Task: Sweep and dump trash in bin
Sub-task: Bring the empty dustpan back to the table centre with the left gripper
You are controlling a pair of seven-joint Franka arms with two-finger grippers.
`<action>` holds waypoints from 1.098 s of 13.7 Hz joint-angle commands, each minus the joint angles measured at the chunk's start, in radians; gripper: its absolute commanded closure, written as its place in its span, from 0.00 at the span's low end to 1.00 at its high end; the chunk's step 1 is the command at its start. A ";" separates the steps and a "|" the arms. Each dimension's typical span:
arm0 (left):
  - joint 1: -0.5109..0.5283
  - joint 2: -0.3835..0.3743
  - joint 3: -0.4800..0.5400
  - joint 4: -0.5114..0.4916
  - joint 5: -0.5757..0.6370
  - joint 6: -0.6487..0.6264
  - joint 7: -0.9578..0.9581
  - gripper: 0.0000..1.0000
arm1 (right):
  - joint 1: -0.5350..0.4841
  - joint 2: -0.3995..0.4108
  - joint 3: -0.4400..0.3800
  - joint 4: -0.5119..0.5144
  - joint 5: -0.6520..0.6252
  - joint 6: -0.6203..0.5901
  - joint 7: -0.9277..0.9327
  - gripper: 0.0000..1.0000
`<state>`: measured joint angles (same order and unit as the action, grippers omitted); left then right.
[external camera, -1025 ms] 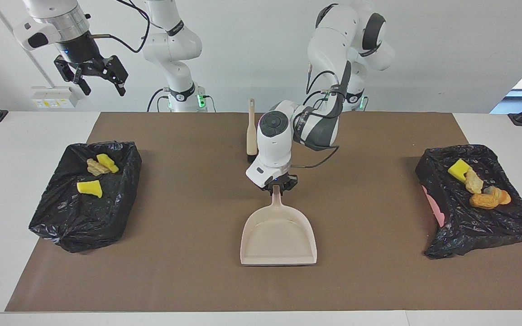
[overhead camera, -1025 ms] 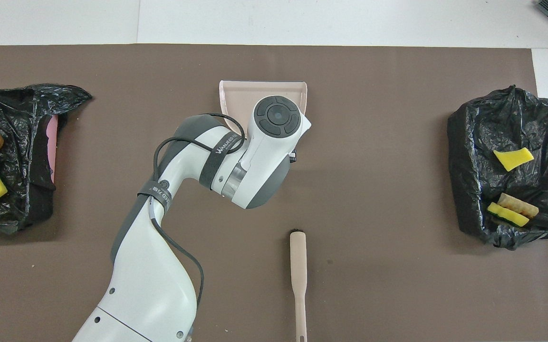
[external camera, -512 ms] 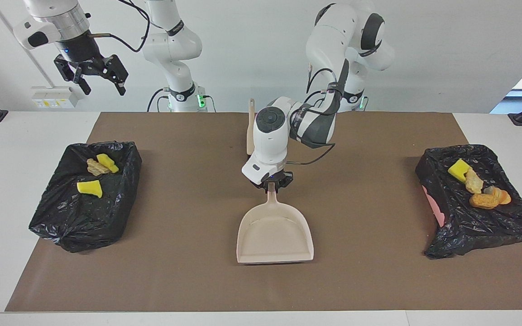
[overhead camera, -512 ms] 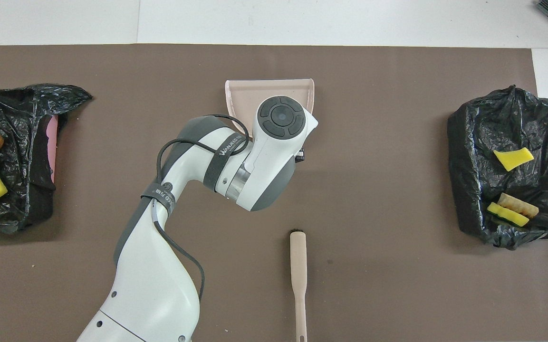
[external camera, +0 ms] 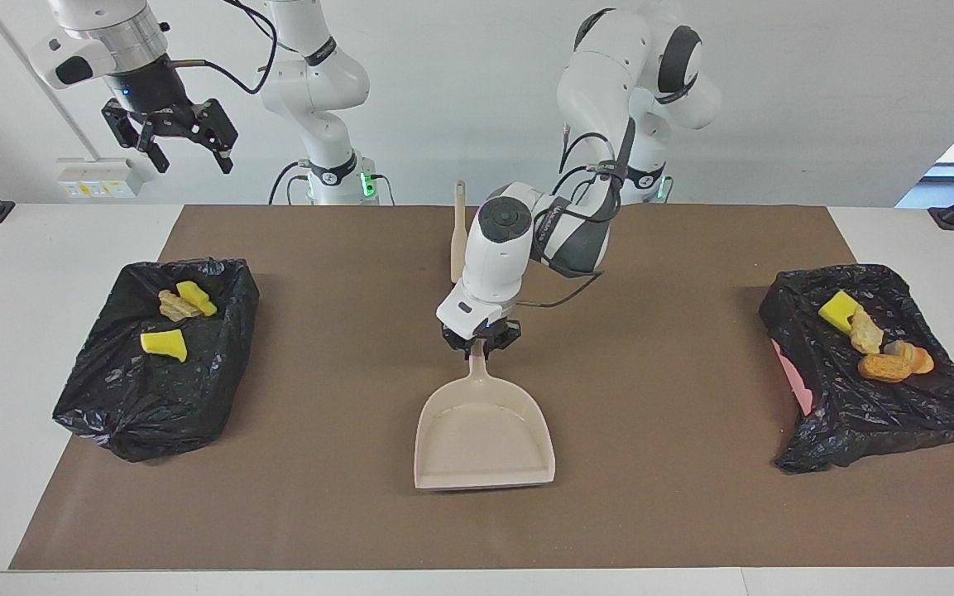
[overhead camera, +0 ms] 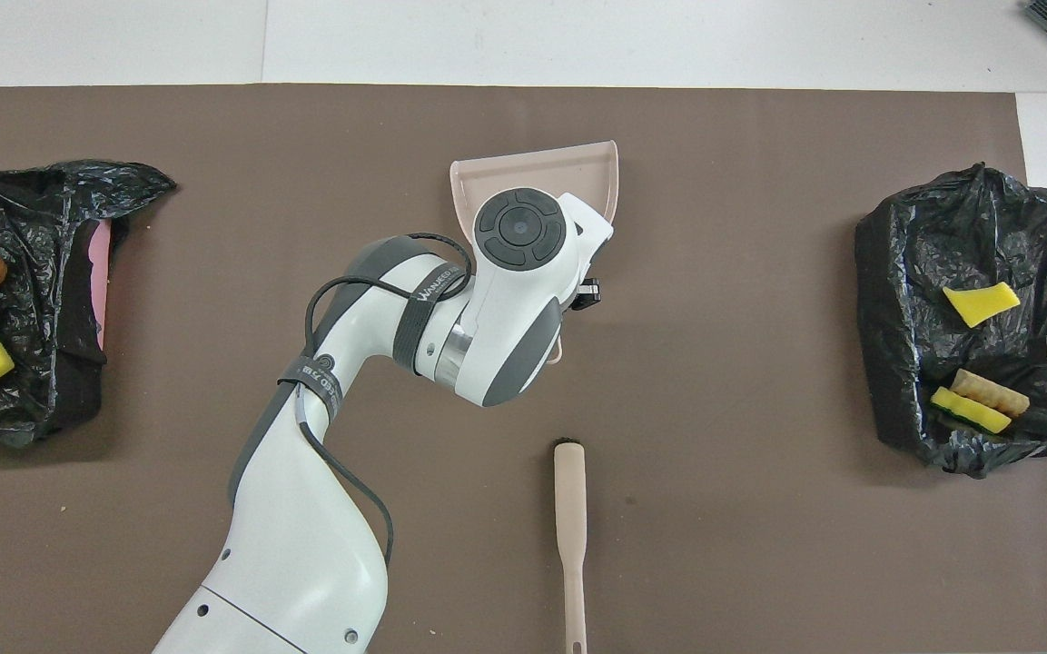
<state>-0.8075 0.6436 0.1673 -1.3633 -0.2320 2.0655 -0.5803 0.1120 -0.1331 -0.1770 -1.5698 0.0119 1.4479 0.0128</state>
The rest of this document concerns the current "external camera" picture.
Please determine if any wavy yellow green sponge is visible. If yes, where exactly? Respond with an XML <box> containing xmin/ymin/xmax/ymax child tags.
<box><xmin>140</xmin><ymin>329</ymin><xmax>189</xmax><ymax>363</ymax></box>

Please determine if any beige hand brush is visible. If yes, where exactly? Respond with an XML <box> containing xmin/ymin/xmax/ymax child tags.
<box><xmin>450</xmin><ymin>180</ymin><xmax>469</xmax><ymax>284</ymax></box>

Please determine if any jagged pale sponge scrap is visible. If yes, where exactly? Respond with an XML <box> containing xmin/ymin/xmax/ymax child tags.
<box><xmin>849</xmin><ymin>306</ymin><xmax>885</xmax><ymax>355</ymax></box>

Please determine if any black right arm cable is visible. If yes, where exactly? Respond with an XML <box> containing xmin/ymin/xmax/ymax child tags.
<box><xmin>166</xmin><ymin>0</ymin><xmax>280</xmax><ymax>94</ymax></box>

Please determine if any brown table mat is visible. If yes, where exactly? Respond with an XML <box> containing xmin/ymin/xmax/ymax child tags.
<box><xmin>9</xmin><ymin>204</ymin><xmax>954</xmax><ymax>571</ymax></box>

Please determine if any black bag bin pink inside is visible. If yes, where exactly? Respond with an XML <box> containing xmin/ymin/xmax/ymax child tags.
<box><xmin>758</xmin><ymin>263</ymin><xmax>954</xmax><ymax>474</ymax></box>

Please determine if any white wall socket box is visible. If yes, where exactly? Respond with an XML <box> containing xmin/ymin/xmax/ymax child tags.
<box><xmin>57</xmin><ymin>157</ymin><xmax>145</xmax><ymax>199</ymax></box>

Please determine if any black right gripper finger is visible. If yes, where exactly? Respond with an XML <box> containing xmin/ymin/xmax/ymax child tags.
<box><xmin>113</xmin><ymin>116</ymin><xmax>170</xmax><ymax>174</ymax></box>
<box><xmin>194</xmin><ymin>99</ymin><xmax>239</xmax><ymax>175</ymax></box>

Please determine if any beige plastic dustpan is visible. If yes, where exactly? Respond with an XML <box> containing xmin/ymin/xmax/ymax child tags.
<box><xmin>414</xmin><ymin>339</ymin><xmax>557</xmax><ymax>491</ymax></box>

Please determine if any yellow sponge piece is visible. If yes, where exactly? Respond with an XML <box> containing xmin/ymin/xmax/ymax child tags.
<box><xmin>817</xmin><ymin>290</ymin><xmax>861</xmax><ymax>334</ymax></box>

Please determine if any black right base cable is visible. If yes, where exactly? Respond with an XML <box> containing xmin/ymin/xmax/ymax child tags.
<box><xmin>269</xmin><ymin>161</ymin><xmax>309</xmax><ymax>205</ymax></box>

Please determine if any round pale sponge scrap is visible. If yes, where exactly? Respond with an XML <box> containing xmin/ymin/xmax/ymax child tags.
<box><xmin>886</xmin><ymin>340</ymin><xmax>935</xmax><ymax>375</ymax></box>

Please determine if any yellow green sponge block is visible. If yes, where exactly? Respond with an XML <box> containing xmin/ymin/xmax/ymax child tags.
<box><xmin>175</xmin><ymin>281</ymin><xmax>218</xmax><ymax>318</ymax></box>

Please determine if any long pale sponge scrap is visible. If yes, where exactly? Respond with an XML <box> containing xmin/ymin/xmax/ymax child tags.
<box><xmin>157</xmin><ymin>289</ymin><xmax>203</xmax><ymax>323</ymax></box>

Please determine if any brown sponge chunk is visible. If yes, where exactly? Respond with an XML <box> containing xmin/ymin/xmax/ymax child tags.
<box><xmin>857</xmin><ymin>353</ymin><xmax>913</xmax><ymax>383</ymax></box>

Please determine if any grey wall conduit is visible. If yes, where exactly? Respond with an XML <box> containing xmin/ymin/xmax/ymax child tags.
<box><xmin>0</xmin><ymin>0</ymin><xmax>101</xmax><ymax>161</ymax></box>

